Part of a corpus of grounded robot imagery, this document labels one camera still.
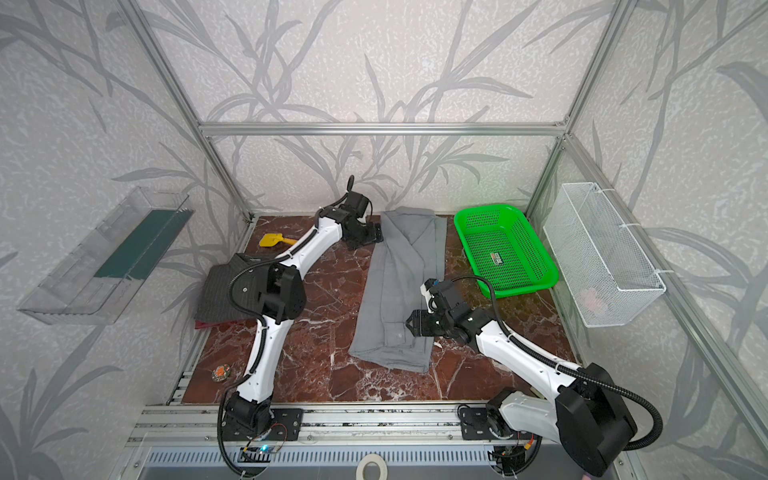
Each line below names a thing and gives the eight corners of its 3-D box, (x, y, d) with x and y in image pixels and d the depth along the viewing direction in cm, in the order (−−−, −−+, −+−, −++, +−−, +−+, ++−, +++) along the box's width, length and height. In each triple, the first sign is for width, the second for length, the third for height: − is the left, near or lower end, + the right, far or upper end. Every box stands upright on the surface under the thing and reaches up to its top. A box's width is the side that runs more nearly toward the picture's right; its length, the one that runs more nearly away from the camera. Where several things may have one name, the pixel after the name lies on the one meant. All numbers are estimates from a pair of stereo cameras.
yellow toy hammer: (262, 246, 114) (259, 242, 112) (265, 237, 117) (263, 233, 115) (295, 246, 114) (293, 242, 112) (298, 237, 117) (296, 233, 115)
